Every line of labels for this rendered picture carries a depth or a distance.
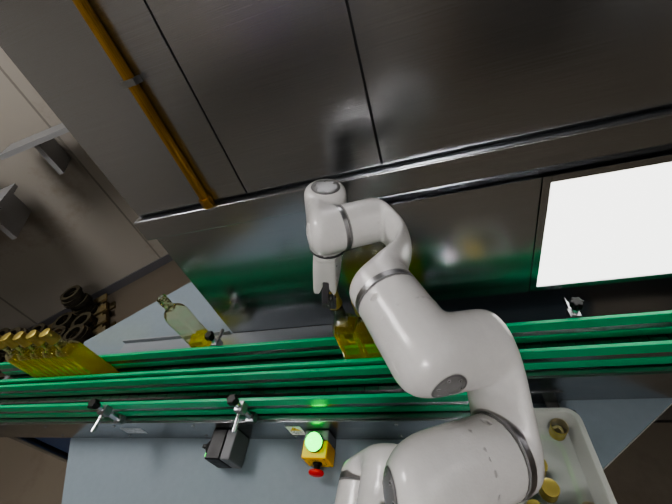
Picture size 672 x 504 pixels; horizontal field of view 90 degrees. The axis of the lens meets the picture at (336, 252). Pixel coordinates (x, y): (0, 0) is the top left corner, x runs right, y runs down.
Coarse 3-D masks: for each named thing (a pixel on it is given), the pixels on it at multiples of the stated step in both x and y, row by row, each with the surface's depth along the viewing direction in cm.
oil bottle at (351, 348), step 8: (352, 320) 83; (336, 328) 82; (344, 328) 81; (352, 328) 82; (336, 336) 83; (344, 336) 83; (352, 336) 82; (344, 344) 85; (352, 344) 85; (360, 344) 86; (344, 352) 88; (352, 352) 87; (360, 352) 87
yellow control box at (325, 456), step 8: (320, 432) 91; (328, 432) 90; (328, 440) 89; (304, 448) 89; (328, 448) 88; (304, 456) 87; (312, 456) 87; (320, 456) 86; (328, 456) 87; (312, 464) 90; (320, 464) 88; (328, 464) 88
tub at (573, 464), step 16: (544, 416) 79; (560, 416) 78; (576, 416) 76; (544, 432) 81; (576, 432) 76; (544, 448) 79; (560, 448) 78; (576, 448) 76; (592, 448) 71; (560, 464) 76; (576, 464) 75; (592, 464) 70; (560, 480) 74; (576, 480) 73; (592, 480) 70; (560, 496) 72; (576, 496) 71; (592, 496) 70; (608, 496) 65
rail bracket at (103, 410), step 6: (90, 402) 97; (96, 402) 97; (90, 408) 97; (96, 408) 98; (102, 408) 99; (108, 408) 100; (102, 414) 99; (108, 414) 100; (114, 414) 102; (114, 420) 103; (120, 420) 103; (126, 420) 105; (96, 426) 97
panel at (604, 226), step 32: (576, 192) 67; (608, 192) 66; (640, 192) 66; (576, 224) 72; (608, 224) 71; (640, 224) 70; (544, 256) 79; (576, 256) 78; (608, 256) 77; (640, 256) 76
